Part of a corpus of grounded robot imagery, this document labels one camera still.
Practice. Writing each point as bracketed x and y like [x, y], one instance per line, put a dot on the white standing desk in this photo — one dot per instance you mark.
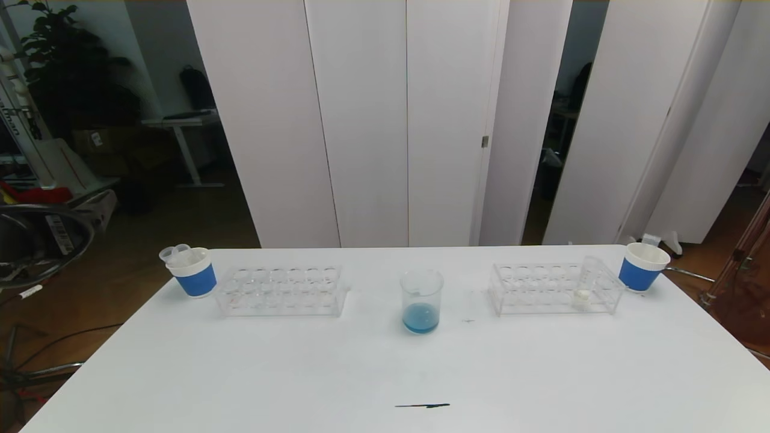
[182, 120]

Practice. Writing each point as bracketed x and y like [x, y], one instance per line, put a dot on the test tube with red pigment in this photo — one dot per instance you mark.
[651, 239]
[167, 255]

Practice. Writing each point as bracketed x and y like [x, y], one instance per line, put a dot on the clear glass beaker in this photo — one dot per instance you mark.
[421, 319]

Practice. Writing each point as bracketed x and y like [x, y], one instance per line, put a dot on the grey storage bin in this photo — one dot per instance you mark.
[102, 207]

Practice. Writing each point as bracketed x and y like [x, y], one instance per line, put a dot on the metal chair base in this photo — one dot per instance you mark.
[36, 376]

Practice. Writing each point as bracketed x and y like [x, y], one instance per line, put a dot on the brown cardboard box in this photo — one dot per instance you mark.
[109, 148]

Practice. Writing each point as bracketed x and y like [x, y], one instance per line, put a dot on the white screen foot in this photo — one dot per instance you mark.
[672, 245]

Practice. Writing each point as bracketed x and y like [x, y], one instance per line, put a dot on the red bag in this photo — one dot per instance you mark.
[36, 195]

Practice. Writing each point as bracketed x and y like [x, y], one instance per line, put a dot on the white banner stand with lettering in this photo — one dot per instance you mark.
[13, 119]

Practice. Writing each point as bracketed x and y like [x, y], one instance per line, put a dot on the test tube with blue pigment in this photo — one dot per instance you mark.
[182, 251]

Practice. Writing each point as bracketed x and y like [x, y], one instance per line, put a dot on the clear acrylic test tube rack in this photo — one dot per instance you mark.
[283, 294]
[544, 296]

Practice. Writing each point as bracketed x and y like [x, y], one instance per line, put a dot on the dark green potted plant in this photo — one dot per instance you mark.
[71, 77]

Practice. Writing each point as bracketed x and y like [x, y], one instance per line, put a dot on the white leaning board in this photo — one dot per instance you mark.
[61, 163]

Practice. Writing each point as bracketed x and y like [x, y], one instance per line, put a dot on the blue and white paper cup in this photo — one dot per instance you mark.
[195, 280]
[639, 274]

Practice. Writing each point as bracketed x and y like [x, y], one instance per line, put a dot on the black backpack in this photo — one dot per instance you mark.
[195, 88]

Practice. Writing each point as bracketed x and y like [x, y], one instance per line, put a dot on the test tube with yellow pigment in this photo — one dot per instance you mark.
[582, 294]

